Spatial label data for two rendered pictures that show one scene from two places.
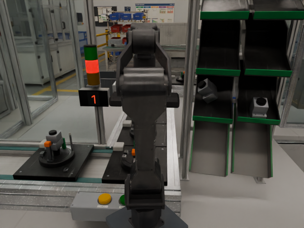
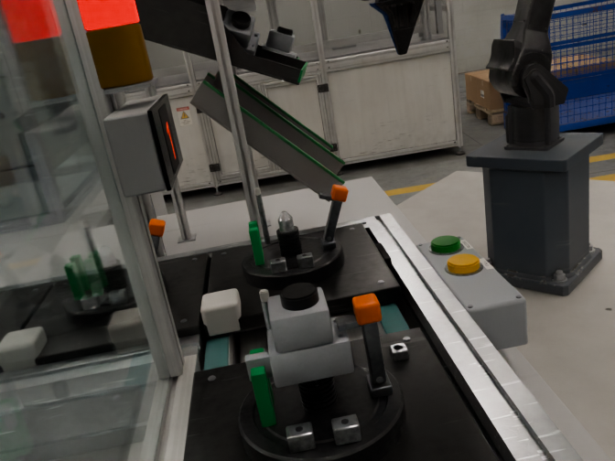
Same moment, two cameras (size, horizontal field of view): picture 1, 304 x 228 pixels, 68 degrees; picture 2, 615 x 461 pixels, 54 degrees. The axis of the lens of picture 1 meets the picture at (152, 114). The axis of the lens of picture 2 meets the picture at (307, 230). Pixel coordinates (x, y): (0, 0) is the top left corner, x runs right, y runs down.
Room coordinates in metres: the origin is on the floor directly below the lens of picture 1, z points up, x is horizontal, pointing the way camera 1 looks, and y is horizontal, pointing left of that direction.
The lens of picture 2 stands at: (0.84, 0.83, 1.30)
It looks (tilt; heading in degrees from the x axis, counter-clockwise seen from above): 20 degrees down; 264
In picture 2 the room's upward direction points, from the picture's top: 10 degrees counter-clockwise
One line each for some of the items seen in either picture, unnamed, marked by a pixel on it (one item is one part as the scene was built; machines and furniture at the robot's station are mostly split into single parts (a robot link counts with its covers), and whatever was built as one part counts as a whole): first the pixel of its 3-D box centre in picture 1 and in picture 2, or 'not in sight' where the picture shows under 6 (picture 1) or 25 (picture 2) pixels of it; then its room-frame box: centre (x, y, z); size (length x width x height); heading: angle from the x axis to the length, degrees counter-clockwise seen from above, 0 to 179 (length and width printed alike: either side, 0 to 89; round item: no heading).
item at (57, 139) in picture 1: (54, 137); (293, 331); (0.82, 0.40, 1.06); 0.08 x 0.04 x 0.07; 177
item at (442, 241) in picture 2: (125, 200); (446, 247); (0.58, 0.09, 0.96); 0.04 x 0.04 x 0.02
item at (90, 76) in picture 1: (93, 78); (119, 56); (0.92, 0.24, 1.28); 0.05 x 0.05 x 0.05
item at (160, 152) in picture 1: (137, 152); (288, 238); (0.79, 0.06, 1.01); 0.24 x 0.24 x 0.13; 87
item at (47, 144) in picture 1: (49, 149); (362, 342); (0.77, 0.40, 1.04); 0.04 x 0.02 x 0.08; 177
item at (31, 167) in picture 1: (58, 159); (325, 429); (0.81, 0.40, 0.96); 0.24 x 0.24 x 0.02; 87
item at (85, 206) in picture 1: (105, 206); (465, 288); (0.58, 0.16, 0.93); 0.21 x 0.07 x 0.06; 87
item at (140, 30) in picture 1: (144, 51); not in sight; (0.47, 0.02, 1.45); 0.29 x 0.08 x 0.11; 2
